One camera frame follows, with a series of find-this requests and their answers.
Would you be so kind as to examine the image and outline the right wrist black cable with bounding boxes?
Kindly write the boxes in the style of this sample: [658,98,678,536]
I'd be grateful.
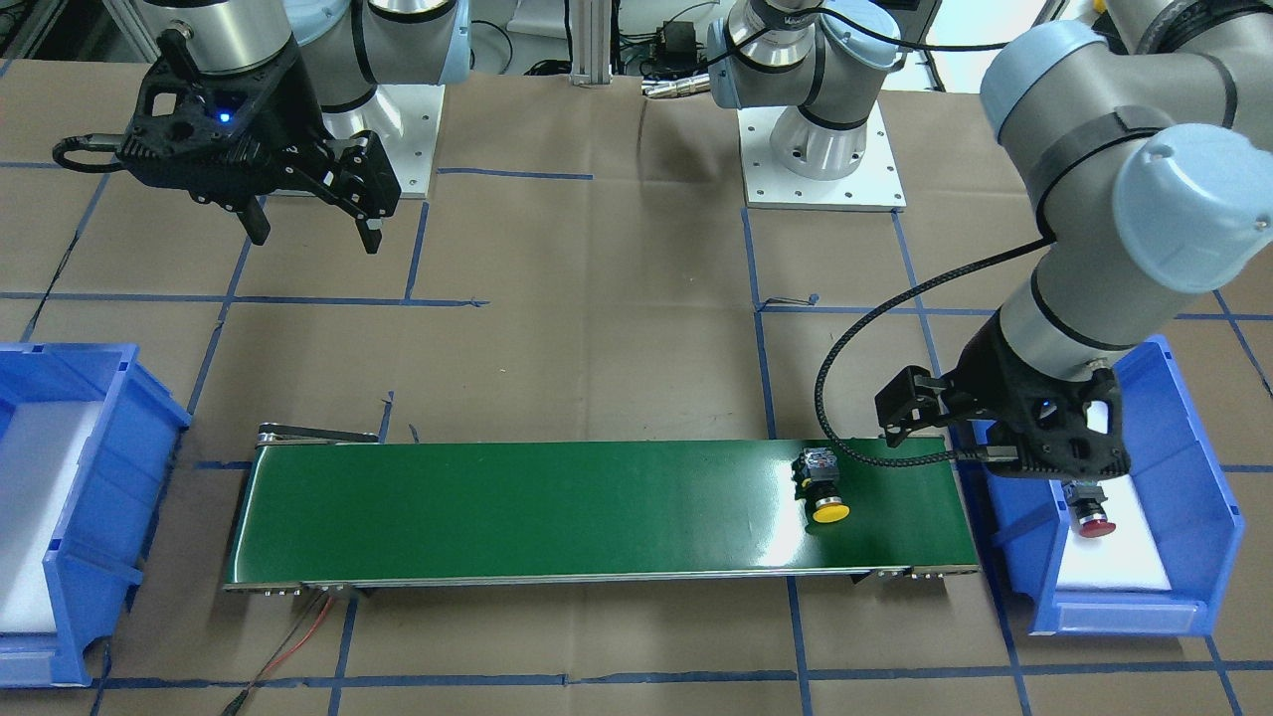
[50,129,130,172]

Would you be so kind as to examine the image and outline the yellow push button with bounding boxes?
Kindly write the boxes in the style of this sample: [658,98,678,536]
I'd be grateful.
[793,447,850,524]

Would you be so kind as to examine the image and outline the red push button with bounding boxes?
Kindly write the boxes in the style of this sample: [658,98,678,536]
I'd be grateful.
[1062,479,1116,539]

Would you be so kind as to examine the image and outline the brown paper table cover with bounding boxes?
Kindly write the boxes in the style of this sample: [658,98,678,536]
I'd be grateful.
[1,61,1270,715]

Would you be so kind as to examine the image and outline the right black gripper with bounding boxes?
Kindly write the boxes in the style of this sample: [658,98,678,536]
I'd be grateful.
[115,29,401,255]

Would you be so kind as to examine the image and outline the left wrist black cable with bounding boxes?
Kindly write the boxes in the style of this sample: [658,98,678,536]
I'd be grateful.
[813,234,1057,470]

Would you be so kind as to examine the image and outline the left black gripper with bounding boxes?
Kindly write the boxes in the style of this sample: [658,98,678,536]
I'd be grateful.
[875,320,1130,480]

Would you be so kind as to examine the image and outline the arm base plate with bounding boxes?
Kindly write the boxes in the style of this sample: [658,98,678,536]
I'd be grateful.
[322,85,446,199]
[737,103,908,211]

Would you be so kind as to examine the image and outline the aluminium frame post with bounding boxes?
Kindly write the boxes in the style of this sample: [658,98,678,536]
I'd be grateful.
[563,1,619,87]

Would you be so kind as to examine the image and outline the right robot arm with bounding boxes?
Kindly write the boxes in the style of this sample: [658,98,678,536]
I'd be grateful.
[104,1,471,254]

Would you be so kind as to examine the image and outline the blue bin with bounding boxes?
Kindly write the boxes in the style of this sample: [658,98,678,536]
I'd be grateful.
[1,343,191,688]
[987,335,1245,637]

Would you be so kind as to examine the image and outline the green conveyor belt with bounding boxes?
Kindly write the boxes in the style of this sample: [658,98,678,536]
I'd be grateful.
[223,440,979,592]

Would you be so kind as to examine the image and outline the red black conveyor wires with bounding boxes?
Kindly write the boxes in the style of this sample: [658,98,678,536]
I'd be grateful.
[219,589,344,716]

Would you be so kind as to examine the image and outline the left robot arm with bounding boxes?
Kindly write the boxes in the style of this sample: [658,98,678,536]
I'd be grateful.
[813,1,1270,480]

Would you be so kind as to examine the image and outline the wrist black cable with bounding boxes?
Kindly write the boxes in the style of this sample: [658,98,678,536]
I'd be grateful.
[50,129,130,172]
[813,234,1057,470]

